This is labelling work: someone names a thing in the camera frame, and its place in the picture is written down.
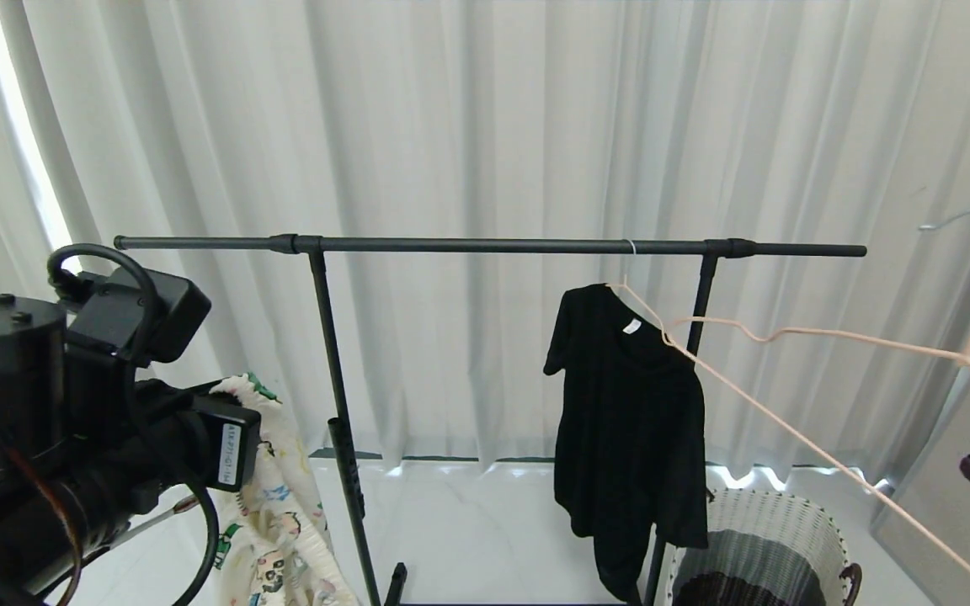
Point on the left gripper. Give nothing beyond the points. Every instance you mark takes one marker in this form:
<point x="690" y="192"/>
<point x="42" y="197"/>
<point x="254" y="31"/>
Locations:
<point x="199" y="438"/>

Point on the cream printed garment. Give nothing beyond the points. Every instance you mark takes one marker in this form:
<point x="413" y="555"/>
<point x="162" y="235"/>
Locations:
<point x="283" y="505"/>

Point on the pink clothes hanger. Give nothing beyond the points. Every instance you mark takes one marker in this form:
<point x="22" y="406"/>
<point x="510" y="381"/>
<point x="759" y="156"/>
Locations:
<point x="643" y="310"/>
<point x="872" y="338"/>

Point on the white laundry basket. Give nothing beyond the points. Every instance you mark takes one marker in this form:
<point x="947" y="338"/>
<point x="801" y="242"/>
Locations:
<point x="754" y="522"/>

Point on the black clothes rack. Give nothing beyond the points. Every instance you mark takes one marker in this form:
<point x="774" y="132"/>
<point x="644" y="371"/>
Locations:
<point x="493" y="245"/>

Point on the black t-shirt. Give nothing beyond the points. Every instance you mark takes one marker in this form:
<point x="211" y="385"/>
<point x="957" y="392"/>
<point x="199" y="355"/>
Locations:
<point x="628" y="421"/>

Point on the white curtain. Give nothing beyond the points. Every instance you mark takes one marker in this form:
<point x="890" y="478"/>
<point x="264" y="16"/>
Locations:
<point x="451" y="126"/>

